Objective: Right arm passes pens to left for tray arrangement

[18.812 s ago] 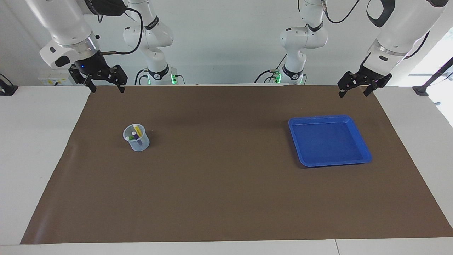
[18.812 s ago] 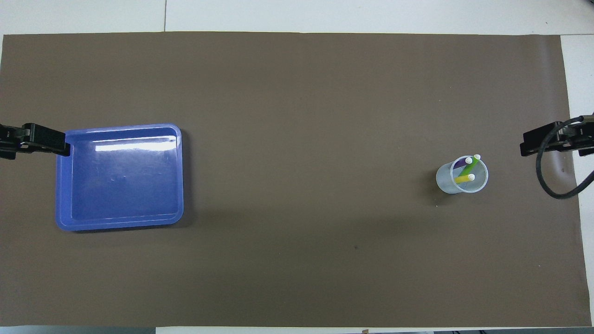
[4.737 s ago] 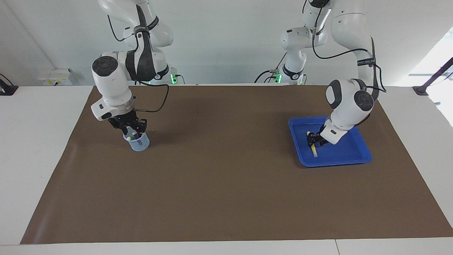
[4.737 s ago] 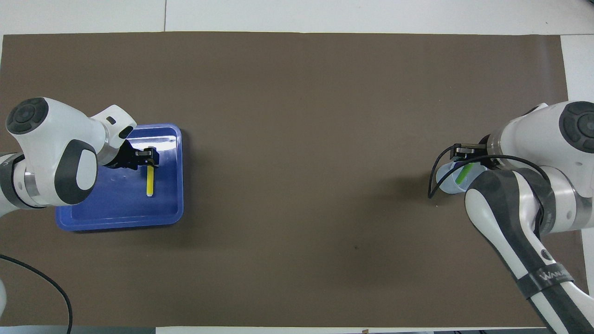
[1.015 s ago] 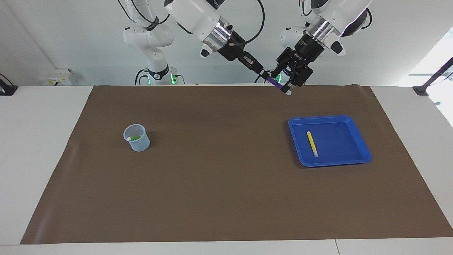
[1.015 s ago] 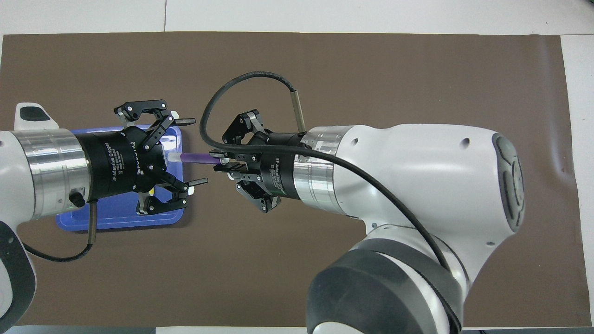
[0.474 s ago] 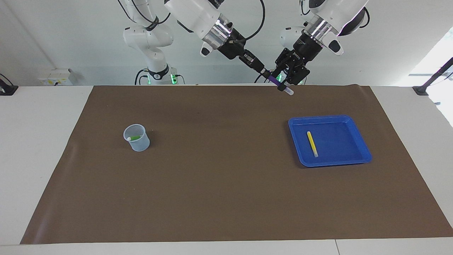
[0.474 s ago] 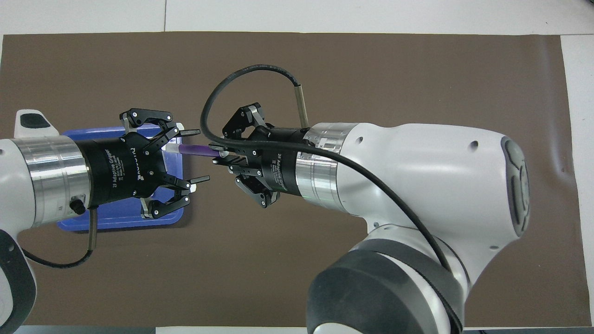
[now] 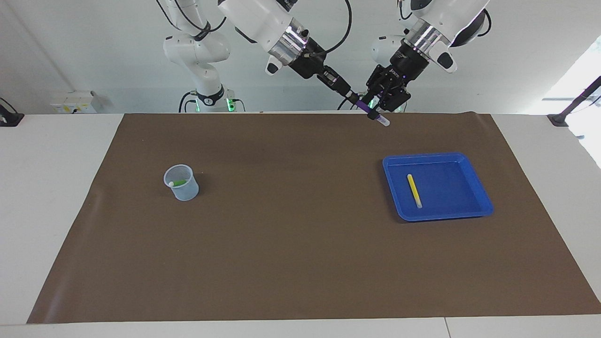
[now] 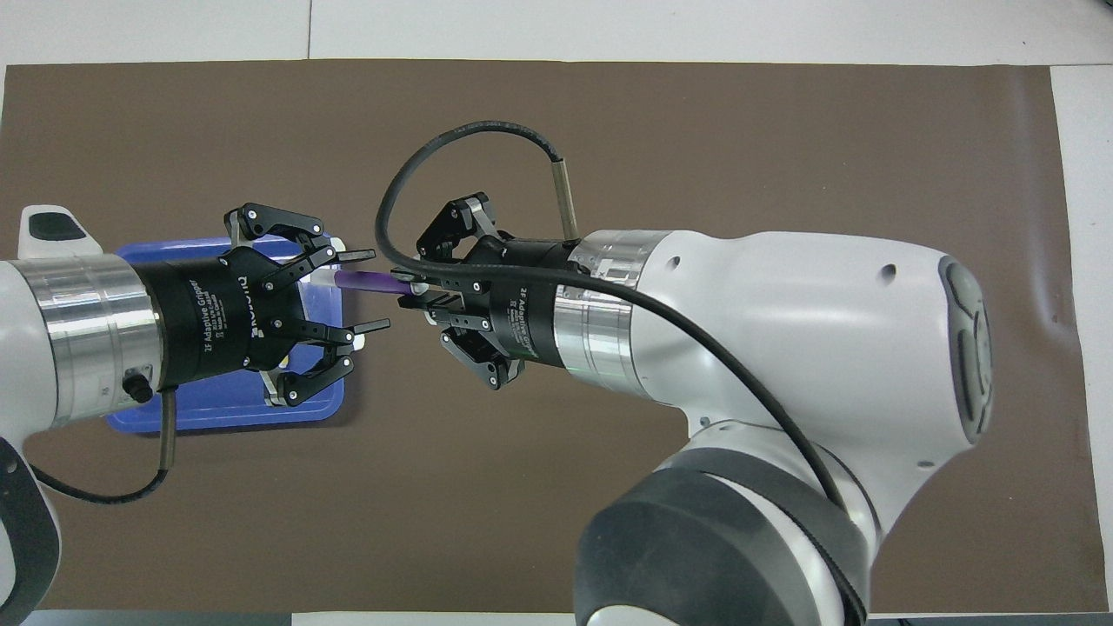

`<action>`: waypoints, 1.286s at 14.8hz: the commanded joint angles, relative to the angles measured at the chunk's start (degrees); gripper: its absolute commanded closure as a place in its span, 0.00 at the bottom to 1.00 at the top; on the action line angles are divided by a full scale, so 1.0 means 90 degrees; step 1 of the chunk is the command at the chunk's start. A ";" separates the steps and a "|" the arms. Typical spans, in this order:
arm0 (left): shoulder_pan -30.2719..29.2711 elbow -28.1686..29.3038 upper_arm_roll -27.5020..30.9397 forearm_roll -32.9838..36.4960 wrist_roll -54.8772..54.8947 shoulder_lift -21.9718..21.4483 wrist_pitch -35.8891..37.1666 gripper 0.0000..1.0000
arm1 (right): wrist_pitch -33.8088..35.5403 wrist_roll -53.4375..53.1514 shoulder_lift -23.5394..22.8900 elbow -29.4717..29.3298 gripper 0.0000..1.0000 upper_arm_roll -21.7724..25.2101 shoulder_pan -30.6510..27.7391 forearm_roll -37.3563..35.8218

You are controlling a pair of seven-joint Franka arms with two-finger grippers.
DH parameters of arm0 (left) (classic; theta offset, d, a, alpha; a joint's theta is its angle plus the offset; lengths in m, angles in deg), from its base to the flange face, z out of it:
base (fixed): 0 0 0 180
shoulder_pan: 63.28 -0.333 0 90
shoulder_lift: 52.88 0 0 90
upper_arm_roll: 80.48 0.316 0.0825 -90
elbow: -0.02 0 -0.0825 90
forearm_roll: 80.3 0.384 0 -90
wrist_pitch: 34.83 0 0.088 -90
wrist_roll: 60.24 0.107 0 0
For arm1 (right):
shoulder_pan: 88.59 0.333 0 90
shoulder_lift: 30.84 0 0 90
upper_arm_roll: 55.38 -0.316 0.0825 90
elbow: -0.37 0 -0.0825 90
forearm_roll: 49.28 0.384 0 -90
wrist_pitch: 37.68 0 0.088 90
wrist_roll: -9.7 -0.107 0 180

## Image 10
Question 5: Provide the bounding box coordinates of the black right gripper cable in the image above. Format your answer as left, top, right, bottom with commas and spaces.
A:
376, 120, 870, 609

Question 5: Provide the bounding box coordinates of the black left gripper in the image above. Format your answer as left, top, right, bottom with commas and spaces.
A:
130, 203, 392, 408

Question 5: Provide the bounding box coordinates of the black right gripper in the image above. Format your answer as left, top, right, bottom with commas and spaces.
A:
393, 193, 576, 390

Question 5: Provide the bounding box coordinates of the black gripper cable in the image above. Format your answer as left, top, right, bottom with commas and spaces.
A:
30, 387, 179, 505
376, 120, 870, 609

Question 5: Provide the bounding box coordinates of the blue plastic tray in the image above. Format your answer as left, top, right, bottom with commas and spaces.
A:
106, 236, 345, 434

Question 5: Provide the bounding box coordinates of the purple pen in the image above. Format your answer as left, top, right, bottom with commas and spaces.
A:
333, 268, 429, 296

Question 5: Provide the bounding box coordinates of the brown table mat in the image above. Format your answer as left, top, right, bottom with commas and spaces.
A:
0, 59, 1107, 614

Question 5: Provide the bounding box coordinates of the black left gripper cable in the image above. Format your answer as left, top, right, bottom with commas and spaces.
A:
30, 387, 179, 505

